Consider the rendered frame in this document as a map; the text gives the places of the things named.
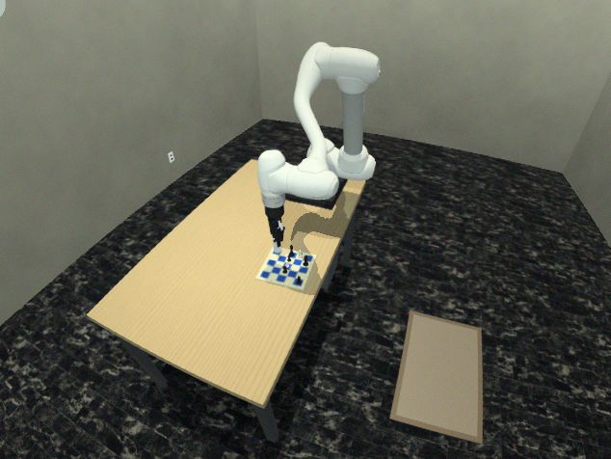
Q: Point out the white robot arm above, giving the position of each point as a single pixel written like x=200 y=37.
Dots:
x=316 y=178

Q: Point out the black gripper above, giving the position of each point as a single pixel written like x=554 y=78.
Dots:
x=276 y=229

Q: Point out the blue and white checkered chessboard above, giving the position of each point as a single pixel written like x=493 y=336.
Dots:
x=271 y=270

